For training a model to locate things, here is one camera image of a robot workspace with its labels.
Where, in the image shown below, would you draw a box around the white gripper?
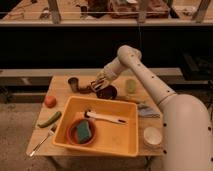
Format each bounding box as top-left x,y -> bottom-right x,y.
95,70 -> 110,89

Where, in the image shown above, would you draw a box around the yellow plastic tub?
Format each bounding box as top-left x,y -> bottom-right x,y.
53,96 -> 139,157

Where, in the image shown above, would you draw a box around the striped whiteboard eraser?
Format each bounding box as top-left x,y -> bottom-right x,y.
90,82 -> 101,92

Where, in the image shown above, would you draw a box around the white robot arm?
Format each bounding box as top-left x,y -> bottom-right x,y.
93,45 -> 213,171

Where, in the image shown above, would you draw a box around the purple bowl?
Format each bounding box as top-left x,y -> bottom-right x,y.
96,85 -> 117,99

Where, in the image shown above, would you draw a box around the red bowl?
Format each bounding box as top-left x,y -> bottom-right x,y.
66,119 -> 96,146

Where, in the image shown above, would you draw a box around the dark grape bunch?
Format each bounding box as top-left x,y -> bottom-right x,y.
78,85 -> 93,94

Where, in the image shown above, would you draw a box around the green plastic cup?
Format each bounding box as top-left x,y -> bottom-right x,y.
125,79 -> 136,94

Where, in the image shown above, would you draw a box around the metal cup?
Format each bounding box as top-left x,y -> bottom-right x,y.
68,77 -> 79,93

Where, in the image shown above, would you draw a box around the yellow banana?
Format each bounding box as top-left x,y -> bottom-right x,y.
116,96 -> 145,104

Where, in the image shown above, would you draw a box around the blue grey cloth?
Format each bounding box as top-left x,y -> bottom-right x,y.
138,103 -> 160,118

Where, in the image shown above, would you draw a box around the green sponge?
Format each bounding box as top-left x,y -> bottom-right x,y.
77,120 -> 92,144

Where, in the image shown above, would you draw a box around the orange tomato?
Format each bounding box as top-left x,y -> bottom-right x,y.
44,95 -> 57,108

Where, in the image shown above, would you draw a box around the wooden table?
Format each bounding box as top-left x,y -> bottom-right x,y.
27,76 -> 163,156

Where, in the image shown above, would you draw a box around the green cucumber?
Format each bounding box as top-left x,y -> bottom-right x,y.
37,111 -> 62,128

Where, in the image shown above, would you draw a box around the white handled brush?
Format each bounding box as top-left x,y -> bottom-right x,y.
84,111 -> 127,124

